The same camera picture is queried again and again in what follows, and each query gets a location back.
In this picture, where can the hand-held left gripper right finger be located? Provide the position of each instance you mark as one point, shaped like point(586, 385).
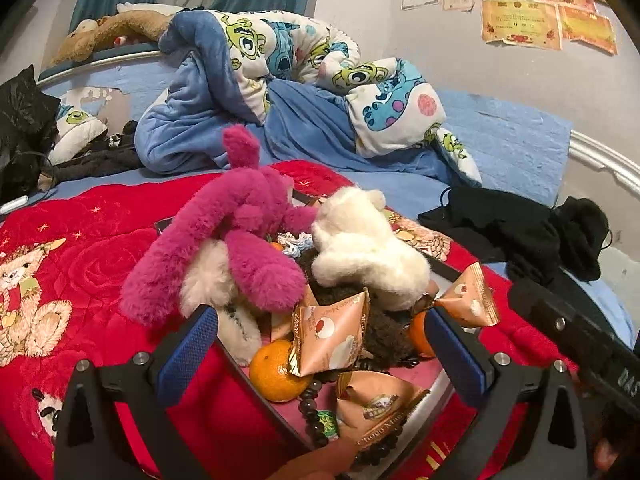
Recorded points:
point(450, 345)

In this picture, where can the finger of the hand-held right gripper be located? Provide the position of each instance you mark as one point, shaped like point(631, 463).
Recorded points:
point(542, 312)

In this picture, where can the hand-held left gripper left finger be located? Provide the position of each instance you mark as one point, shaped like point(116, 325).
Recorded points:
point(197, 337)

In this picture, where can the small orange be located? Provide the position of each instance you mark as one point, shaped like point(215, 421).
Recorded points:
point(420, 335)

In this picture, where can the orange dotted snack packet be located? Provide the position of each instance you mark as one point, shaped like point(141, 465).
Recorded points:
point(470, 300)
point(330, 340)

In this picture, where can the white fuzzy scrunchie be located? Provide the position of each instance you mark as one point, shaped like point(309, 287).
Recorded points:
point(210, 280)

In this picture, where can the large orange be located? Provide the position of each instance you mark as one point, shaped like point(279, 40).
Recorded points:
point(272, 372)

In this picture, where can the orange pictured snack packet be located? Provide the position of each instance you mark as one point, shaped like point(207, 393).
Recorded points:
point(380, 400)

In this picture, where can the black rectangular box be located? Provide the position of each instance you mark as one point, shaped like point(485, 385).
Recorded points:
point(287, 427)

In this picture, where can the person's right hand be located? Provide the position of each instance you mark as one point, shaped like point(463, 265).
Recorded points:
point(610, 452)

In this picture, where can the black garment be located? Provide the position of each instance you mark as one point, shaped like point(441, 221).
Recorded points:
point(500, 225)

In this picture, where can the red bear print blanket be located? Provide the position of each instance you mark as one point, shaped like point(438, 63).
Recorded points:
point(100, 270)

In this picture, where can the blue white crochet tie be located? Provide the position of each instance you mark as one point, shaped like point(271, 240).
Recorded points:
point(292, 245)

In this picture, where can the white plush toy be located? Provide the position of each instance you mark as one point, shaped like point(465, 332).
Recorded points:
point(360, 245)

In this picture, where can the pink plush bear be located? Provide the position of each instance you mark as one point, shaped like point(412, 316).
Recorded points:
point(250, 200)

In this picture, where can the dark clothing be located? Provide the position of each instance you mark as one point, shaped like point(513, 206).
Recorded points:
point(100, 162)

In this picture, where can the blue cartoon monster blanket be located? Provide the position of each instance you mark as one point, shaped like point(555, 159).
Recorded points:
point(200, 125)

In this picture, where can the small white stick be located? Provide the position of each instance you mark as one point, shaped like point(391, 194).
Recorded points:
point(12, 205)

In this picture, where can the small cartoon print pillow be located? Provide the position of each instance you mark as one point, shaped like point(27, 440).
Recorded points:
point(75, 130)

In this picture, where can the blue headboard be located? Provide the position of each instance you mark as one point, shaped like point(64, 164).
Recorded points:
point(130, 85)

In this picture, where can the black puffer jacket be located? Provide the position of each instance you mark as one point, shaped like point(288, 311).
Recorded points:
point(25, 125)

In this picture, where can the yellow certificate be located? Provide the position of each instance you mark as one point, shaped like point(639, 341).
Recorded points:
point(587, 27)
point(520, 25)

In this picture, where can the brown plush toy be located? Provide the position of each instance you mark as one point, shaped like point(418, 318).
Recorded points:
point(115, 30)

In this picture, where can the cream plush toy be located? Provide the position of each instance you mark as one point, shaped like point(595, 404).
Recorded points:
point(145, 8)

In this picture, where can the white bed frame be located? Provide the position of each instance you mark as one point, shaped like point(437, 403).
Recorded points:
point(600, 157)

